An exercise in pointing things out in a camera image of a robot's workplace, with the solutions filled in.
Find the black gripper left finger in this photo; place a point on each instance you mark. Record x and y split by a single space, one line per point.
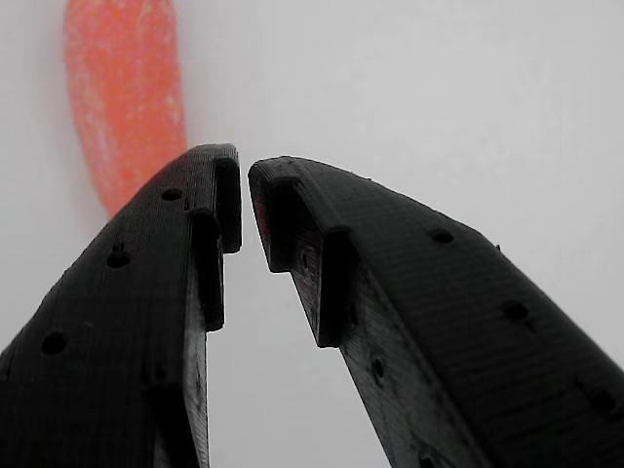
122 317

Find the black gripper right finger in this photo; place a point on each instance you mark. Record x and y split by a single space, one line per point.
439 317

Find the small orange snack piece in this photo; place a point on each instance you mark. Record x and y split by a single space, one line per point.
122 97

